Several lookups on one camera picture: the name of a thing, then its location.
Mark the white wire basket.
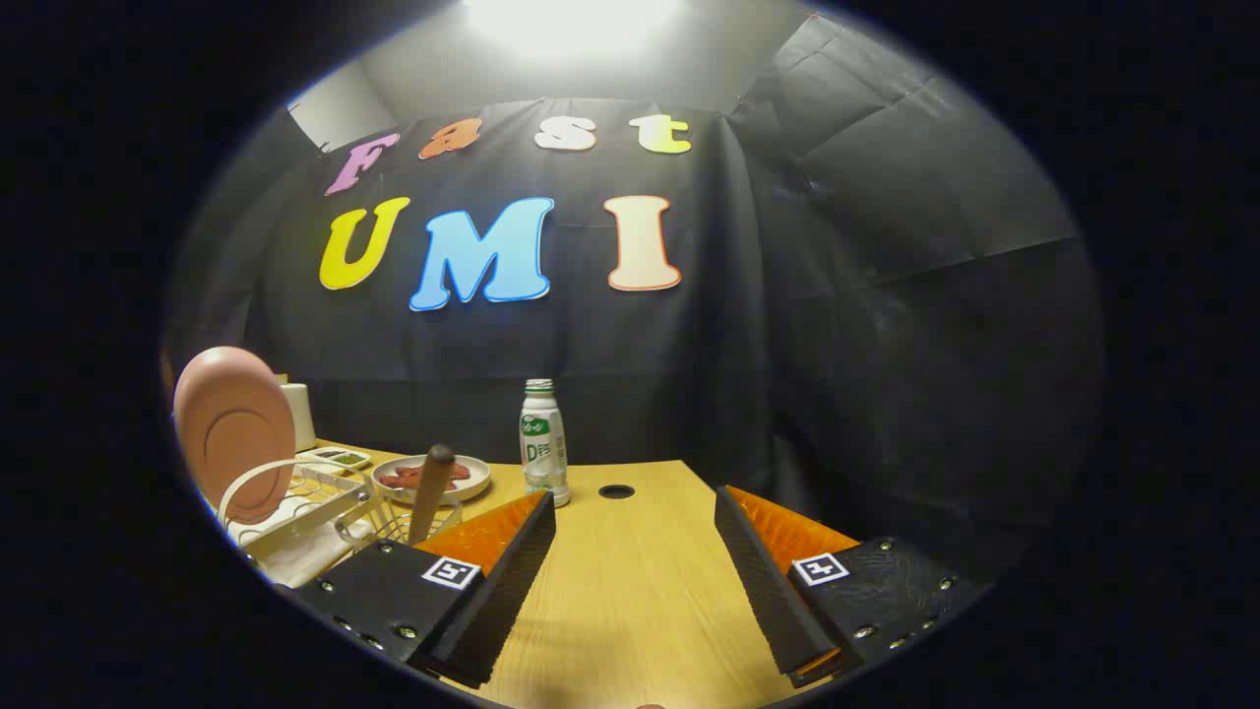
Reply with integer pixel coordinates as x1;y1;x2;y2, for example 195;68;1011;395
369;487;464;548

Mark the white wire dish rack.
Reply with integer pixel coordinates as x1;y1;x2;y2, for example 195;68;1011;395
217;456;395;589

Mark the white toaster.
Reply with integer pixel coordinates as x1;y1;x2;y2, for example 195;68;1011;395
281;382;317;452

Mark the wooden-handled spoon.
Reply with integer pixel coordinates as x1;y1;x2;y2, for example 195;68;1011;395
409;443;457;546

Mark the beige plate with meat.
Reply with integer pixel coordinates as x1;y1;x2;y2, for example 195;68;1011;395
372;454;491;504

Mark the pink plate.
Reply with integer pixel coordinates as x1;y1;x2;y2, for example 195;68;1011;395
173;346;296;525

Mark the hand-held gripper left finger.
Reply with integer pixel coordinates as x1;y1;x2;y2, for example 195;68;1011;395
295;490;558;690

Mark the black backdrop cloth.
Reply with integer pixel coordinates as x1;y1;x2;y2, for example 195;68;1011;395
162;10;1103;582

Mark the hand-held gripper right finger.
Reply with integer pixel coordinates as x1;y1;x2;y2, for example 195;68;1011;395
715;484;986;689

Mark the white green-label drink bottle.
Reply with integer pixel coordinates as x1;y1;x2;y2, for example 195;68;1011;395
520;379;572;508

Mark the small white seasoning dish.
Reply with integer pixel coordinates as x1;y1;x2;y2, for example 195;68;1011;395
300;446;373;472

